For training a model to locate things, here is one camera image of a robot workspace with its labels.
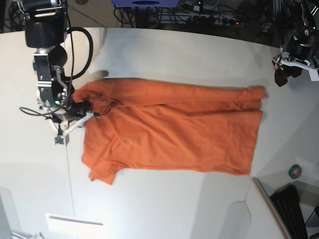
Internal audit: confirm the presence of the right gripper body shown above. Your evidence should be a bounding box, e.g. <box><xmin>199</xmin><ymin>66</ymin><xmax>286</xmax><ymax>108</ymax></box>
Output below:
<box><xmin>48</xmin><ymin>101</ymin><xmax>100</xmax><ymax>136</ymax></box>

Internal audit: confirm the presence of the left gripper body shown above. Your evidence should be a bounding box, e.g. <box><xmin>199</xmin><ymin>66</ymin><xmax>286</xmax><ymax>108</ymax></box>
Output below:
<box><xmin>272</xmin><ymin>46</ymin><xmax>319</xmax><ymax>75</ymax></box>

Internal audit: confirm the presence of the orange t-shirt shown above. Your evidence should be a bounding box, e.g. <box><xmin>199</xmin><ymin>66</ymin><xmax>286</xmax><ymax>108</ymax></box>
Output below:
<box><xmin>73</xmin><ymin>78</ymin><xmax>266</xmax><ymax>184</ymax></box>

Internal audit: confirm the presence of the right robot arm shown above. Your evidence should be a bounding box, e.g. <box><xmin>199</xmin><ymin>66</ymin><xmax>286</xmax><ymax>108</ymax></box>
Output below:
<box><xmin>17</xmin><ymin>0</ymin><xmax>96</xmax><ymax>139</ymax></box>

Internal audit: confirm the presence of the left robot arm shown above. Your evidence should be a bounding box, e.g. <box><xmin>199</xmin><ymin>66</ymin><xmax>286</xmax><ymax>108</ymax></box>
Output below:
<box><xmin>272</xmin><ymin>0</ymin><xmax>319</xmax><ymax>87</ymax></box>

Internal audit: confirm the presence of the green tape roll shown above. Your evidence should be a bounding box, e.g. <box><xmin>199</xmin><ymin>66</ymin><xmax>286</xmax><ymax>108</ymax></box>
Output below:
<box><xmin>289</xmin><ymin>164</ymin><xmax>302</xmax><ymax>179</ymax></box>

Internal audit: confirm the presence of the blue box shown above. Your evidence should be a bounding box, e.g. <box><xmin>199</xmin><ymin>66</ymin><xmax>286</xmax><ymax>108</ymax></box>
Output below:
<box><xmin>111</xmin><ymin>0</ymin><xmax>180</xmax><ymax>7</ymax></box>

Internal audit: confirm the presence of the black keyboard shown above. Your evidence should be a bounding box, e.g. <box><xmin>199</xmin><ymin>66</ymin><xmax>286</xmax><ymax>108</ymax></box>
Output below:
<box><xmin>270</xmin><ymin>184</ymin><xmax>308</xmax><ymax>239</ymax></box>

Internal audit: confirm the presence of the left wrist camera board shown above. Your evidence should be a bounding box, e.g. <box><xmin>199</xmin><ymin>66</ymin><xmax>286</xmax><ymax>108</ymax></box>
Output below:
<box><xmin>309</xmin><ymin>68</ymin><xmax>319</xmax><ymax>82</ymax></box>

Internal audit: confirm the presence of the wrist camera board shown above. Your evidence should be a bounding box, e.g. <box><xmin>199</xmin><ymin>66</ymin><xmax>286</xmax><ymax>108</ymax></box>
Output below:
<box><xmin>309</xmin><ymin>68</ymin><xmax>319</xmax><ymax>82</ymax></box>
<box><xmin>54</xmin><ymin>135</ymin><xmax>69</xmax><ymax>146</ymax></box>

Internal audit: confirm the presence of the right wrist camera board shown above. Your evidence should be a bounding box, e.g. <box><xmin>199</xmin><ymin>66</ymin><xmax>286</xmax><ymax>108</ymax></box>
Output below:
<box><xmin>54</xmin><ymin>135</ymin><xmax>69</xmax><ymax>146</ymax></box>

